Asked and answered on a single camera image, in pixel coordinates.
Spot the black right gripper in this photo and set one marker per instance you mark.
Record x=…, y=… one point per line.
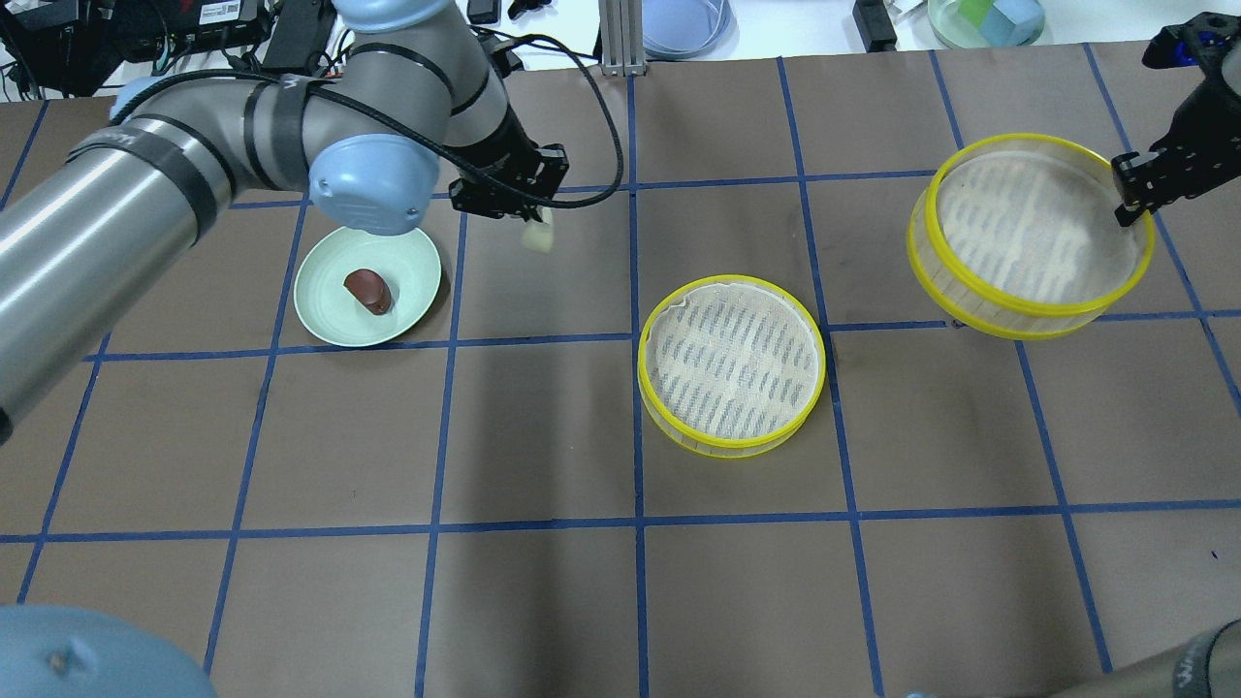
x=1194, y=124

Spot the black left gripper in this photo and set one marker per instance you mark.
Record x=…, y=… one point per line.
x=503, y=145

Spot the white steamed bun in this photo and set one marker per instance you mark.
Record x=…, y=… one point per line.
x=538, y=232

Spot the yellow steamer basket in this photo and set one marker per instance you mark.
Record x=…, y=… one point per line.
x=1015, y=236
x=730, y=366

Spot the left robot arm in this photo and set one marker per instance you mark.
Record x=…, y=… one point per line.
x=418, y=89

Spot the light green plate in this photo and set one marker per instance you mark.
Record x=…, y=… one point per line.
x=410, y=263

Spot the dark brown bun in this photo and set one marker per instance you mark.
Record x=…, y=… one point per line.
x=370, y=290

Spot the blue round plate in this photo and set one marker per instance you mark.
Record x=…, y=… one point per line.
x=683, y=29

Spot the black device on desk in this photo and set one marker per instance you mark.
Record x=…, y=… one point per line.
x=874, y=26

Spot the black electronics box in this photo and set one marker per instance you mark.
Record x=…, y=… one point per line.
x=74, y=47

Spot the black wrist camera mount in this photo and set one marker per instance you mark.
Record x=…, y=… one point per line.
x=1203, y=41

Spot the aluminium frame post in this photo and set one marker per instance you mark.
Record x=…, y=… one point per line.
x=623, y=53

